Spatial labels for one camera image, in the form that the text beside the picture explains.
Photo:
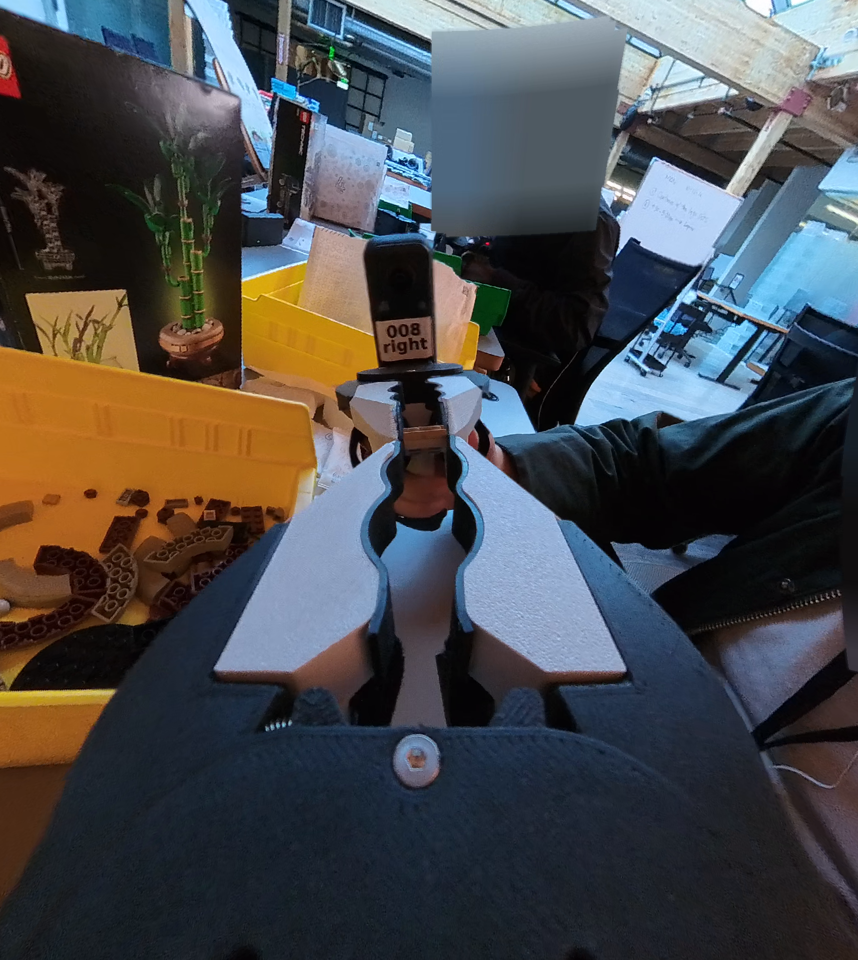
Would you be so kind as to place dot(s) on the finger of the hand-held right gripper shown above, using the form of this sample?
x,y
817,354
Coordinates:
x,y
462,405
376,412

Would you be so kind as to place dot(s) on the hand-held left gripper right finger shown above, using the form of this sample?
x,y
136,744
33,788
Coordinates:
x,y
541,600

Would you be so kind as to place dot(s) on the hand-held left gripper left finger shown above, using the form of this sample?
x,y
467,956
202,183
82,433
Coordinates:
x,y
301,600

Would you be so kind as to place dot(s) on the small grey toy brick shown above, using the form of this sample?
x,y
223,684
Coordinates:
x,y
425,445

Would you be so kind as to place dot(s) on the yellow plastic bin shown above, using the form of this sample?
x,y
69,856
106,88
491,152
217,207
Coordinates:
x,y
286,330
136,435

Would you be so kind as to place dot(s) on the person's right forearm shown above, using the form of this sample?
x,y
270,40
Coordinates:
x,y
699,480

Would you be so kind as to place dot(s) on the wooden standing desk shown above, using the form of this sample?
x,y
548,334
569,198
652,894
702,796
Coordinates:
x,y
744,313

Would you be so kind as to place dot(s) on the person's right hand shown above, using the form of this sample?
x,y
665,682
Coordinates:
x,y
425,487

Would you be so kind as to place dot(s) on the flat printed white paper bag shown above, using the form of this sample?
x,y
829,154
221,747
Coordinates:
x,y
335,457

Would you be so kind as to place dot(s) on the brown paper bag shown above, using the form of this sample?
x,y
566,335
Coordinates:
x,y
346,180
331,277

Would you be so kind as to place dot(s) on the crumpled white paper bag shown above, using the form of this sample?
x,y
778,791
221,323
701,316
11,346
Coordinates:
x,y
286,390

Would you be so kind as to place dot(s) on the green plastic bin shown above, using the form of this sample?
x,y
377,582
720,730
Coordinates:
x,y
496,307

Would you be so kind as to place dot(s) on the black rectangular device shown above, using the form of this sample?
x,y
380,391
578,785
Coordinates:
x,y
262,229

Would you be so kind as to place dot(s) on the narrow black toy set box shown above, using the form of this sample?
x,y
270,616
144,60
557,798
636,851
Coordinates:
x,y
290,157

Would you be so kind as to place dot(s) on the pile of brown toy bricks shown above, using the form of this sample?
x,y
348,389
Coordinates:
x,y
98,570

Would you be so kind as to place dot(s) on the black office chair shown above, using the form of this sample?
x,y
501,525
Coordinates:
x,y
646,292

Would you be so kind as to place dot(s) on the whiteboard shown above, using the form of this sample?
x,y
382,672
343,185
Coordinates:
x,y
680,210

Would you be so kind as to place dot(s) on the black bamboo toy set box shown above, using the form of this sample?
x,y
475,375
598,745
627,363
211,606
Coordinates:
x,y
98,225

